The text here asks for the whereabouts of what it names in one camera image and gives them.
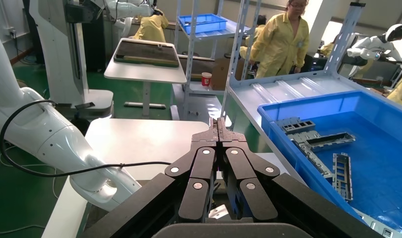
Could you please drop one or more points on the brown cardboard box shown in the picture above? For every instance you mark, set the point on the brown cardboard box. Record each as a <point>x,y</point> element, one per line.
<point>225,74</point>

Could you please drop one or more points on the bent person in yellow coat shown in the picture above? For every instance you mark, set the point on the bent person in yellow coat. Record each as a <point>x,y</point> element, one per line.
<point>151,28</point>

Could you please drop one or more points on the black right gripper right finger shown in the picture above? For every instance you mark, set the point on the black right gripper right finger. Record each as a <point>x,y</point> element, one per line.
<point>243,170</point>

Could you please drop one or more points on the white humanoid robot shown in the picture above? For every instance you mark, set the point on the white humanoid robot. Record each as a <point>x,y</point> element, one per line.
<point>128,8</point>
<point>371,46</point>

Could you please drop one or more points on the white table holding dark tray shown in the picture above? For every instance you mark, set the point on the white table holding dark tray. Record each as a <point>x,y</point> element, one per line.
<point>145,74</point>

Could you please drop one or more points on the white column robot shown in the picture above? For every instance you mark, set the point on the white column robot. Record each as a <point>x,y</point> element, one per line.
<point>53,49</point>

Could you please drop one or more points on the white metal shelving rack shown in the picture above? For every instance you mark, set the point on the white metal shelving rack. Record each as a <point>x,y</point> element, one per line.
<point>286,88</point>
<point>191,65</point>

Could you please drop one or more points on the red paper cup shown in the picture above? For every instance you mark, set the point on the red paper cup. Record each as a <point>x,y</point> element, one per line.
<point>206,79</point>

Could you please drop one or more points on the blue plastic bin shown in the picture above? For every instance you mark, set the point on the blue plastic bin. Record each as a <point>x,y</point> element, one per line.
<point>202,23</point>
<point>378,164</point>

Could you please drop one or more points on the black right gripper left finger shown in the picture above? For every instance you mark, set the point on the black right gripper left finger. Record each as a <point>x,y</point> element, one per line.
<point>200,170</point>

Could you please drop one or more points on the dark grey metal bracket part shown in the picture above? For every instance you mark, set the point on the dark grey metal bracket part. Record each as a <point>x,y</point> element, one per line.
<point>294,125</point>

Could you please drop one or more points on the black haired person yellow coat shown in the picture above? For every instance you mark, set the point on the black haired person yellow coat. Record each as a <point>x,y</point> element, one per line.
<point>253,49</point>

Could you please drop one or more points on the standing person in yellow coat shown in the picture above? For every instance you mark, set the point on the standing person in yellow coat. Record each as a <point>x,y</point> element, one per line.
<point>279,42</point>

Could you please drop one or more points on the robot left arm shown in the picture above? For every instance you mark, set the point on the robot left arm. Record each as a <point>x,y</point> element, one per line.
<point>49,138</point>

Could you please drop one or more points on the silver metal bracket part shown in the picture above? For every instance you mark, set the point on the silver metal bracket part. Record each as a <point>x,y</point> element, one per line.
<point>302,136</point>
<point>378,228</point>
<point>335,180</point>
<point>330,142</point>
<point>314,161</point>
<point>218,212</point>

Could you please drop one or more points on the dark flat tray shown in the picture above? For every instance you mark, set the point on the dark flat tray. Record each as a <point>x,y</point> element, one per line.
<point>145,52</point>

